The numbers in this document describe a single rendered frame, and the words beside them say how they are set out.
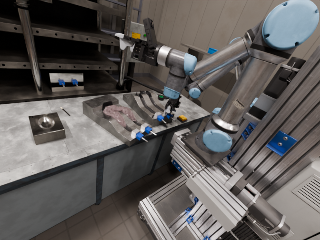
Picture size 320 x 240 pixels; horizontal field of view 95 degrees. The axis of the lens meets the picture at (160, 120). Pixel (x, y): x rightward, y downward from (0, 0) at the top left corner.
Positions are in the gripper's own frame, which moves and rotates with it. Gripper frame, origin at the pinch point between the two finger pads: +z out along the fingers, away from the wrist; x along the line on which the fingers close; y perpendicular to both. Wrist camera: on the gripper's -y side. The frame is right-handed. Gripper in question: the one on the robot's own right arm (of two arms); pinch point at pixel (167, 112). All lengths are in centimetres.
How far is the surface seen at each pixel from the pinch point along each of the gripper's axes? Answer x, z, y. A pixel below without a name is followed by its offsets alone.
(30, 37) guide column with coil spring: -81, -32, -74
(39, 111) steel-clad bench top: -86, 11, -46
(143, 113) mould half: -17.7, 4.5, -11.5
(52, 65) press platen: -69, -11, -79
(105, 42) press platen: -24, -35, -79
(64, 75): -62, -3, -78
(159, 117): -12.7, 0.5, 3.8
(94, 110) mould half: -55, 2, -23
